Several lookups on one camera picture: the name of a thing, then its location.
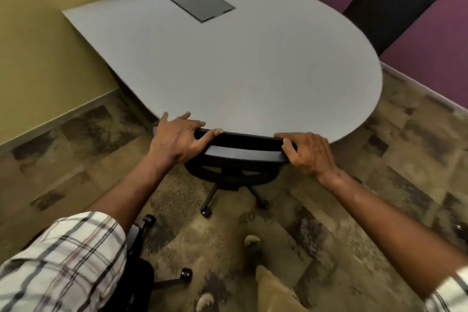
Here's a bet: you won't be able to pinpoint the person's left hand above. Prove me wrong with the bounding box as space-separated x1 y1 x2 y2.
150 111 224 166

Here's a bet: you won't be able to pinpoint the person's right hand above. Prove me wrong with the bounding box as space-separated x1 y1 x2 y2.
273 132 339 179

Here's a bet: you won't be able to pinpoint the black swivel office chair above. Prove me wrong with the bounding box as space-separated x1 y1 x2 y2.
183 127 298 219

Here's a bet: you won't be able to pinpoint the person's left forearm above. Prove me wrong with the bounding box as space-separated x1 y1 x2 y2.
86 153 175 223

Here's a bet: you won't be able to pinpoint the person's right forearm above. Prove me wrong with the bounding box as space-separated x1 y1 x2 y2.
317 169 464 298

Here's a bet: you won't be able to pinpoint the beige trousers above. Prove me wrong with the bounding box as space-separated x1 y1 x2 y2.
255 265 309 312

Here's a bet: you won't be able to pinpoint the black wheeled office chair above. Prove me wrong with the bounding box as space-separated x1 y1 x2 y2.
121 214 193 312

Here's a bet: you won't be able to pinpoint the person's left foot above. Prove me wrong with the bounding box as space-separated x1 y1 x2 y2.
196 293 215 312

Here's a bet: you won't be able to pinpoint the black mesh back chair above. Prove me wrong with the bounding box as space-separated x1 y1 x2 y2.
343 0 445 57

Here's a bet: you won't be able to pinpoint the plaid shirt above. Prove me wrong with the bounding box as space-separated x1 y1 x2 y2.
0 212 127 312

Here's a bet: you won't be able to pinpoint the grey table cable hatch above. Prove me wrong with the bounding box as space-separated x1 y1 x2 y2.
166 0 237 24

